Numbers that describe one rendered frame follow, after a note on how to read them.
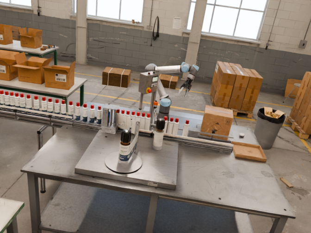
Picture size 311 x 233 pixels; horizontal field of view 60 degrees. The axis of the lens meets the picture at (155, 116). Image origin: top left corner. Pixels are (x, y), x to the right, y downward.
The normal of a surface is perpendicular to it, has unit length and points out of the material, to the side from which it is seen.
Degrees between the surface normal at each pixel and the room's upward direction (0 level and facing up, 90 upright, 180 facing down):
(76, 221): 1
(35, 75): 90
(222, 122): 90
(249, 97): 92
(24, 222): 0
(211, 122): 90
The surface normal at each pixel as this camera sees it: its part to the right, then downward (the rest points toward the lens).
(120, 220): 0.13, -0.91
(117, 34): -0.11, 0.40
